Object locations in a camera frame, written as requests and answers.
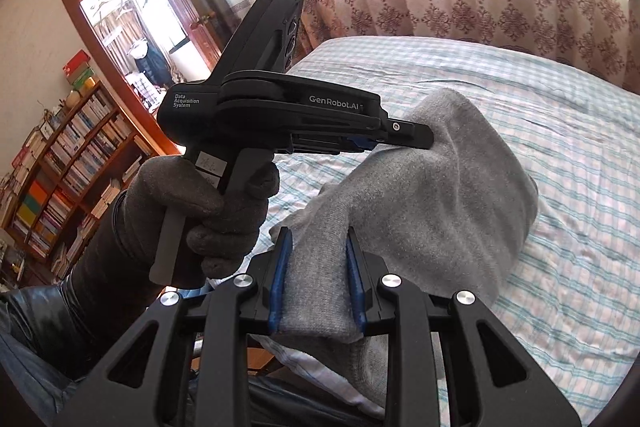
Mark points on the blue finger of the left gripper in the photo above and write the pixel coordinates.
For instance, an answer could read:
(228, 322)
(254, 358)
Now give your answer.
(360, 144)
(409, 134)

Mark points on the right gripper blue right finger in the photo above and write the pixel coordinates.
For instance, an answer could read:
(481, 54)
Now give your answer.
(371, 313)

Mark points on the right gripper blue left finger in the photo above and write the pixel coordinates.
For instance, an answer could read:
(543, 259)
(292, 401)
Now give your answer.
(269, 271)

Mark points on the grey knit pants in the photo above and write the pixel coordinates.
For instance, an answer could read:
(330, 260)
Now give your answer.
(454, 216)

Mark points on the black sleeved left forearm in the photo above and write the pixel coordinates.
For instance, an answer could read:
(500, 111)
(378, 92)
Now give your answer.
(52, 336)

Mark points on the grey gloved left hand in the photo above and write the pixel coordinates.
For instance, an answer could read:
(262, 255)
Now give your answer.
(220, 230)

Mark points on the wooden bookshelf with books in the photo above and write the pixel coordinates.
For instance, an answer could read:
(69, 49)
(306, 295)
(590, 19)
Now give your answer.
(68, 173)

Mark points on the plaid pink blue bedsheet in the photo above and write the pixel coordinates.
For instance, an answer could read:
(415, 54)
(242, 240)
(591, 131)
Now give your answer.
(572, 296)

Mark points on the brown wooden door frame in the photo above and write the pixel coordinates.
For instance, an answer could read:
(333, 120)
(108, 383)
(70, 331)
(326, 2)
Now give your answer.
(143, 47)

